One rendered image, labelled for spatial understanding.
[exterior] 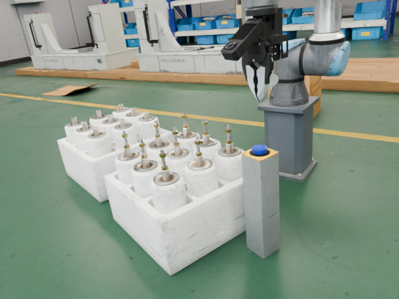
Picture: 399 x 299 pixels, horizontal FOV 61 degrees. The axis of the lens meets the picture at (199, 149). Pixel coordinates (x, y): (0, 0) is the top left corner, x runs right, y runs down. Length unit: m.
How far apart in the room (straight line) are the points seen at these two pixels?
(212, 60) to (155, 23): 0.85
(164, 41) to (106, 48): 0.82
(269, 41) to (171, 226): 0.52
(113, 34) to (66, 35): 4.04
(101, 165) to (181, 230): 0.54
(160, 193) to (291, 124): 0.62
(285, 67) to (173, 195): 0.65
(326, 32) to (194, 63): 2.21
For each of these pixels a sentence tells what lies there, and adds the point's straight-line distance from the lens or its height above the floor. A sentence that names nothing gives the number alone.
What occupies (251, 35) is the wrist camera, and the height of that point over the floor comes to 0.61.
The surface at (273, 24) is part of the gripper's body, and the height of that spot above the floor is 0.63.
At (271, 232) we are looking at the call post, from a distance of 1.00.
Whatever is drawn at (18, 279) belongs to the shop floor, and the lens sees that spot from 1.19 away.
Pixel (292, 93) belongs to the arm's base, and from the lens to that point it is 1.32.
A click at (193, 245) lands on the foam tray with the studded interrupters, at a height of 0.06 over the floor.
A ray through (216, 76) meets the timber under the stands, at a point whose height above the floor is 0.08.
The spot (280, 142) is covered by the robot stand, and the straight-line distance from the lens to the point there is 1.37.
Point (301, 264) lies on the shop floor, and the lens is 1.03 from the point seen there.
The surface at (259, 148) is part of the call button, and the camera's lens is 0.88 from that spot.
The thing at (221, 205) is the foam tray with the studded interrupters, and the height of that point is 0.14.
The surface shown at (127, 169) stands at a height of 0.22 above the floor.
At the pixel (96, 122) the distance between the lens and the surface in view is 1.63.
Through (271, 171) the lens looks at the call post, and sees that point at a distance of 0.90.
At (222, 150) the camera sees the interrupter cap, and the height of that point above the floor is 0.25.
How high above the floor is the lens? 0.69
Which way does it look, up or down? 23 degrees down
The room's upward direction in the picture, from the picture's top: 6 degrees counter-clockwise
